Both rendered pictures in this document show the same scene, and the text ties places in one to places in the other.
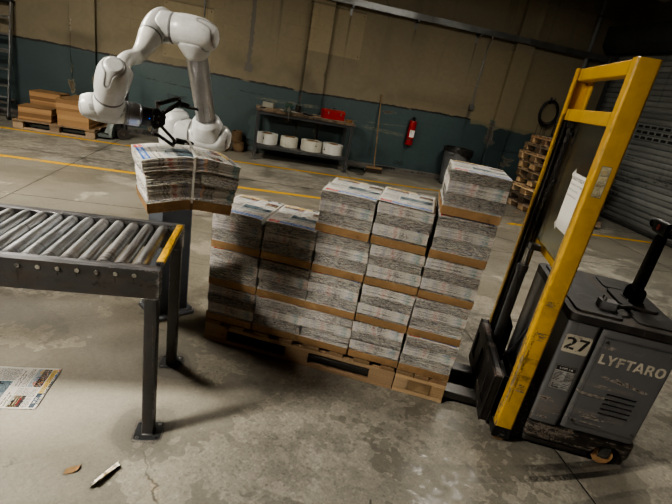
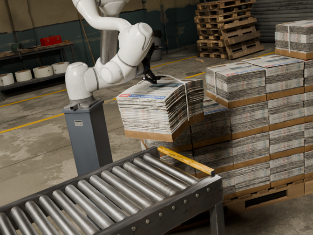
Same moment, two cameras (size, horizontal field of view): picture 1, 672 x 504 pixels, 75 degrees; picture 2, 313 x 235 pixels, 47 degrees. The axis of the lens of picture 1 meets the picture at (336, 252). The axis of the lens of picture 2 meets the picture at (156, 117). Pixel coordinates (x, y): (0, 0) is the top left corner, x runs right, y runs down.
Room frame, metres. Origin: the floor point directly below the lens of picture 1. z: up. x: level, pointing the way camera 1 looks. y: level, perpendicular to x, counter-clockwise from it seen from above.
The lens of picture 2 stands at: (0.21, 1.37, 1.61)
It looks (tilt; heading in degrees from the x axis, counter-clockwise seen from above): 19 degrees down; 340
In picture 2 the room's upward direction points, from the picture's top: 8 degrees counter-clockwise
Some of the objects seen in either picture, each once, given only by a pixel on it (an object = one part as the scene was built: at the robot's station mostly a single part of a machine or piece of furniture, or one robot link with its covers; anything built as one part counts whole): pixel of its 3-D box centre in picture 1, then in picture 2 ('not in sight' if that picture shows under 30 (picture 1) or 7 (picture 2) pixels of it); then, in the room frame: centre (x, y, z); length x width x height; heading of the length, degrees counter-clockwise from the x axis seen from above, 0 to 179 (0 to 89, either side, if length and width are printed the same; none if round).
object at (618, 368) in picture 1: (577, 356); not in sight; (2.16, -1.42, 0.40); 0.69 x 0.55 x 0.80; 172
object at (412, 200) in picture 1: (408, 198); (269, 60); (2.30, -0.32, 1.06); 0.37 x 0.28 x 0.01; 171
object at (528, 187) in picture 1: (558, 178); (226, 27); (8.07, -3.68, 0.65); 1.33 x 0.94 x 1.30; 106
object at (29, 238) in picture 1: (34, 235); (88, 207); (1.62, 1.23, 0.77); 0.47 x 0.05 x 0.05; 12
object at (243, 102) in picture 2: (348, 222); (234, 95); (2.34, -0.04, 0.86); 0.38 x 0.29 x 0.04; 172
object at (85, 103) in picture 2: not in sight; (80, 101); (2.48, 1.04, 1.03); 0.22 x 0.18 x 0.06; 139
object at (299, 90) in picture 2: (400, 234); (271, 87); (2.30, -0.33, 0.86); 0.38 x 0.29 x 0.04; 171
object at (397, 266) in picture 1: (313, 287); (222, 154); (2.36, 0.09, 0.42); 1.17 x 0.39 x 0.83; 82
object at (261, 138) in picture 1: (302, 133); (32, 65); (8.44, 1.03, 0.55); 1.80 x 0.70 x 1.09; 102
